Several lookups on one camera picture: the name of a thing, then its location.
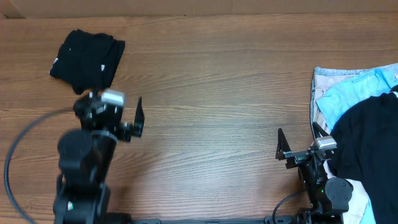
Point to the black polo shirt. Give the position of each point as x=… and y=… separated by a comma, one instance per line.
x=88, y=61

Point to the pale pink garment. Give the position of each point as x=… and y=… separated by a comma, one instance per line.
x=360, y=208

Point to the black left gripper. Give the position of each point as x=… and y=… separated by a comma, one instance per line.
x=109, y=120

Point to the light blue garment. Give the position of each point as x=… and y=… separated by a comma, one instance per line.
x=335, y=91

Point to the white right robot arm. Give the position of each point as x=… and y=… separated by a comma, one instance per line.
x=329, y=197

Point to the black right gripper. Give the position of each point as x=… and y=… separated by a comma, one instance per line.
x=301, y=155

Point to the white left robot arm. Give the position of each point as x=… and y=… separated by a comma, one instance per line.
x=85, y=157

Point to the dark navy garment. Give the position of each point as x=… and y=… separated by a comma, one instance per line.
x=366, y=137

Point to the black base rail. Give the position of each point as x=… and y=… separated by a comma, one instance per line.
x=211, y=221

